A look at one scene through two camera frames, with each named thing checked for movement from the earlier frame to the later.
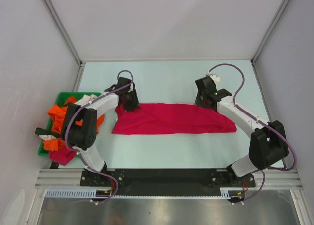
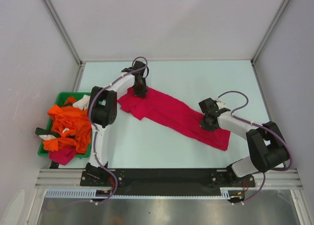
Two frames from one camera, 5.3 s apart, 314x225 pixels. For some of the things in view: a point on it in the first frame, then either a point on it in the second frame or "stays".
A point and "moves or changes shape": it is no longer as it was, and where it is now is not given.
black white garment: [46, 134] stays
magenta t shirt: [156, 118] moves or changes shape
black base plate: [132, 181] stays
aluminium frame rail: [275, 179] stays
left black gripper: [135, 103] to [142, 93]
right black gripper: [198, 102] to [204, 126]
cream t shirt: [86, 99] stays
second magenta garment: [63, 156] stays
